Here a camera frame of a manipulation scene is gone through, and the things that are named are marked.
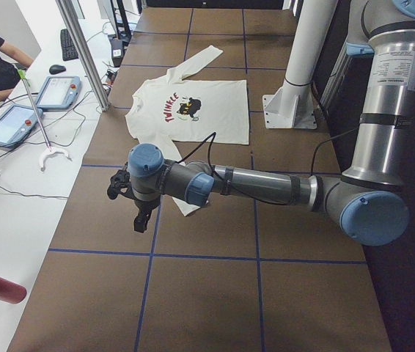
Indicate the blue teach pendant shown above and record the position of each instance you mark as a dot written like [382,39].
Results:
[16,123]
[58,92]

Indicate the far blue teach pendant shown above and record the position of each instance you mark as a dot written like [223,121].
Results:
[58,92]

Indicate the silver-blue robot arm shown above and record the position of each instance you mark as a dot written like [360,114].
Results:
[365,199]

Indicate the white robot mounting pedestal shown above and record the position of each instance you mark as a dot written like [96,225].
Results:
[292,106]

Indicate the reacher grabber stick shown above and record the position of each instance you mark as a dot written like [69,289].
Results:
[49,148]

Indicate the cream long-sleeve printed shirt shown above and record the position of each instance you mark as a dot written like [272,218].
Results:
[173,108]

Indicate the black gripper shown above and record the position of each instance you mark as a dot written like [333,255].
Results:
[144,206]

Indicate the black computer mouse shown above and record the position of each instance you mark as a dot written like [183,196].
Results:
[55,69]

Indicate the black keyboard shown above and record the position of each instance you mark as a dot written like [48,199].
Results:
[69,51]

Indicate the near blue teach pendant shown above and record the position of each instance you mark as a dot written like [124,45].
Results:
[16,123]

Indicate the black box white label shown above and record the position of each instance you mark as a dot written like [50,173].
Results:
[117,51]

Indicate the aluminium frame post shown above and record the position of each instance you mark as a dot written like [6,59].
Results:
[71,22]

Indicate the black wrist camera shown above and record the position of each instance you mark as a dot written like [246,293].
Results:
[120,184]

